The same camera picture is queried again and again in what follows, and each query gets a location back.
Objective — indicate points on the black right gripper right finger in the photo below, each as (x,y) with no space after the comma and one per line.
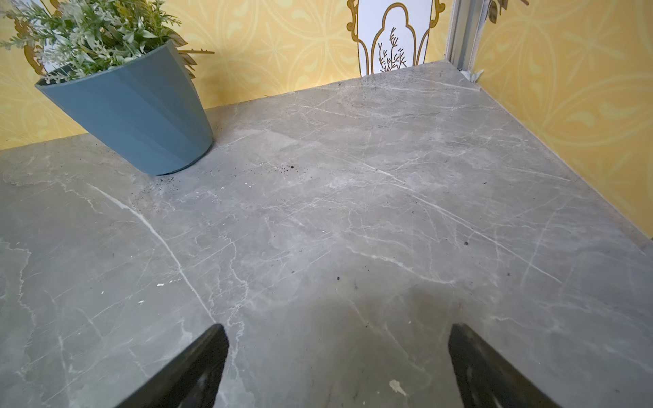
(485,378)

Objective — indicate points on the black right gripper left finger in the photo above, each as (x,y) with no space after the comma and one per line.
(191,379)

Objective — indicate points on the blue pot green plant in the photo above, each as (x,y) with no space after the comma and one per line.
(121,71)

